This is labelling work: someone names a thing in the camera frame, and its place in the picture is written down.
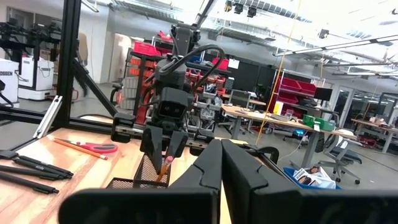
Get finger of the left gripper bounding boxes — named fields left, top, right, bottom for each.
left=169, top=130, right=189, bottom=159
left=140, top=126, right=164, bottom=175

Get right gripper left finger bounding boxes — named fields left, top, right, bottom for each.
left=58, top=139, right=224, bottom=224

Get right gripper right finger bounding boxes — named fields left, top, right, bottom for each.
left=222, top=139, right=398, bottom=224

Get orange pencil pink eraser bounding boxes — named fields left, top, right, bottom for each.
left=52, top=138, right=109, bottom=161
left=156, top=155, right=175, bottom=183

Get red handled scissors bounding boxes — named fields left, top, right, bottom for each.
left=63, top=138, right=119, bottom=154

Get black ballpoint pen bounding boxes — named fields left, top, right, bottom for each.
left=12, top=158, right=73, bottom=180
left=0, top=150, right=75, bottom=177
left=0, top=172, right=60, bottom=195
left=0, top=164, right=65, bottom=182

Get black mesh desk organizer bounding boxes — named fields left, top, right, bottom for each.
left=105, top=152, right=172, bottom=190

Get grey office chair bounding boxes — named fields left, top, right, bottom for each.
left=315, top=135, right=364, bottom=185

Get blue plastic bin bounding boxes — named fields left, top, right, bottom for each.
left=282, top=166, right=343, bottom=190

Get magazines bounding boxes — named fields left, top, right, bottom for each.
left=292, top=166, right=337, bottom=190

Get silver aluminium bar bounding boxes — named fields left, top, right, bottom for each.
left=32, top=95, right=63, bottom=140

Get wooden background desk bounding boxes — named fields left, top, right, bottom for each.
left=220, top=104, right=358, bottom=169

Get grey computer monitor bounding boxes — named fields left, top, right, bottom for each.
left=229, top=89, right=251, bottom=109

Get shelf with red bins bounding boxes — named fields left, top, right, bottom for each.
left=269, top=74, right=318, bottom=119
left=129, top=29, right=233, bottom=125

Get green plastic bin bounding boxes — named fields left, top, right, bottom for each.
left=303, top=114, right=336, bottom=131

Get white base cabinet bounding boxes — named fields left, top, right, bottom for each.
left=17, top=57, right=56, bottom=101
left=0, top=58, right=20, bottom=105

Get black background robot arms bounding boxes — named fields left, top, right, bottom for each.
left=0, top=17, right=63, bottom=63

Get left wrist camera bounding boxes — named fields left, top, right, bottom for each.
left=157, top=88, right=194, bottom=123

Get black aluminium rig frame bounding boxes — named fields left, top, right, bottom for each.
left=0, top=0, right=280, bottom=166

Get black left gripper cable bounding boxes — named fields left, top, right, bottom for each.
left=158, top=43, right=226, bottom=94

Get yellow hanging cable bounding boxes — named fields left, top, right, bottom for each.
left=254, top=0, right=303, bottom=147

